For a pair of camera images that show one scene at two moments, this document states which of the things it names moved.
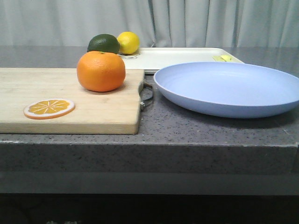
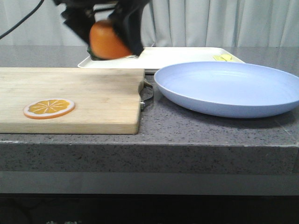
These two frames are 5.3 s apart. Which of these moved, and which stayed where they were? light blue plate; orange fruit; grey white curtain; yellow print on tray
Moved: orange fruit
Stayed: light blue plate; grey white curtain; yellow print on tray
